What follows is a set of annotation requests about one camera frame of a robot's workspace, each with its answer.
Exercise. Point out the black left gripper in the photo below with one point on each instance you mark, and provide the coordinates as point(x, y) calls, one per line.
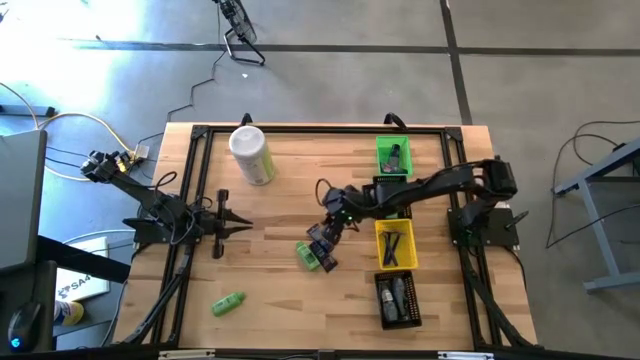
point(210, 225)

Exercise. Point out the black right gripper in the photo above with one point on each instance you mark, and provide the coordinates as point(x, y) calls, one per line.
point(350, 202)

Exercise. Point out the dark foil sachet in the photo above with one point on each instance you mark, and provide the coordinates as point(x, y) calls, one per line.
point(315, 234)
point(325, 258)

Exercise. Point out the blue disposable razor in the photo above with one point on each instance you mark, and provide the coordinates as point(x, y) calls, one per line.
point(401, 239)
point(386, 246)
point(395, 252)

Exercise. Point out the green travel bottle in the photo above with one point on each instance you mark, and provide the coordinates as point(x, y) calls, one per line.
point(307, 256)
point(227, 304)

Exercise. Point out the dark blue toiletry tube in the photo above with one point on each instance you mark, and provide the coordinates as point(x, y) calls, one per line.
point(395, 168)

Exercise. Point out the small dark bottle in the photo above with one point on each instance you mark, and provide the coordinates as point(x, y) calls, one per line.
point(394, 152)

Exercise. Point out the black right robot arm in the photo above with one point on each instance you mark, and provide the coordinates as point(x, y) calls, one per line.
point(440, 180)

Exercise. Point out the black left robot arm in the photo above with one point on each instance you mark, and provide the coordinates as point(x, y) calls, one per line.
point(145, 195)

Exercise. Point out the white green wipes canister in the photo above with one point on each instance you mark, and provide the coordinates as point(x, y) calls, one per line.
point(250, 155)

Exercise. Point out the black perforated basket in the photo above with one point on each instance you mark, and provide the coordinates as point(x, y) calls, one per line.
point(387, 179)
point(415, 300)

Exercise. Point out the yellow perforated basket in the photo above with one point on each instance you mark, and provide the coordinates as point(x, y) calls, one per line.
point(411, 250)

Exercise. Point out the green perforated basket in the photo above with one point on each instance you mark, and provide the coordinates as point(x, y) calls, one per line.
point(382, 145)

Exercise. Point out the small grey connector box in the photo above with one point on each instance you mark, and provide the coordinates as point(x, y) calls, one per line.
point(142, 151)

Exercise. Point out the black desk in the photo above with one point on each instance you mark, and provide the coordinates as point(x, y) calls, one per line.
point(85, 259)

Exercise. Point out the white printed box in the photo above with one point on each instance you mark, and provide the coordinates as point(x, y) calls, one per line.
point(82, 287)

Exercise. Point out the person's foot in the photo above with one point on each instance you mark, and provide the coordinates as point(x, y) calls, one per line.
point(70, 312)

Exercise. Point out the black floor fan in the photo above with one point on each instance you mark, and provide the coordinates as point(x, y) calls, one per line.
point(245, 25)

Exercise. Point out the grey laptop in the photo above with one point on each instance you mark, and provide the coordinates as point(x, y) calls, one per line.
point(20, 200)

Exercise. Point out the black computer mouse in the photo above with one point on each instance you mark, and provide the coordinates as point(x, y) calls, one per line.
point(25, 325)

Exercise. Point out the grey power strip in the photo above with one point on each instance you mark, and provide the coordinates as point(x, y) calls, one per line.
point(30, 110)

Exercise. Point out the grey metal table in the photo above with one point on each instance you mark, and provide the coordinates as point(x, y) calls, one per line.
point(598, 235)

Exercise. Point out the black aluminium table frame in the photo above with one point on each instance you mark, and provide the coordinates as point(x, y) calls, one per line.
point(325, 129)

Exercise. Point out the silver bracket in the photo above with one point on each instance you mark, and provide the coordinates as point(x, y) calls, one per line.
point(465, 355)
point(187, 354)

